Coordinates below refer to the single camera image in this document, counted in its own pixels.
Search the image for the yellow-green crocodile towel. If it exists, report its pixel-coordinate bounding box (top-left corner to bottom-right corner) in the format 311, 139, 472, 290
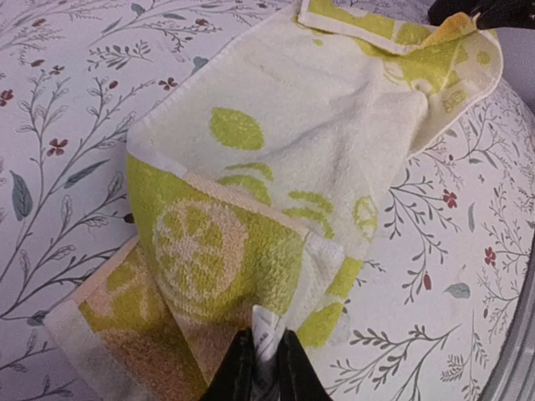
45, 1, 503, 400

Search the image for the floral patterned table mat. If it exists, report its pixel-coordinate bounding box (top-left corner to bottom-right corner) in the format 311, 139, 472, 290
1, 1, 534, 400

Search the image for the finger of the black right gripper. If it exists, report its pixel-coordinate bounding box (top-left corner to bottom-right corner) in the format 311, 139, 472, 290
474, 0, 534, 30
427, 0, 479, 24

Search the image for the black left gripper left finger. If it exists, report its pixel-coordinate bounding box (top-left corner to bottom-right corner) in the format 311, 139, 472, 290
200, 329, 255, 401

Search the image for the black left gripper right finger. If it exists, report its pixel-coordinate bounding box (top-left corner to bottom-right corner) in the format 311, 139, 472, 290
277, 330, 332, 401

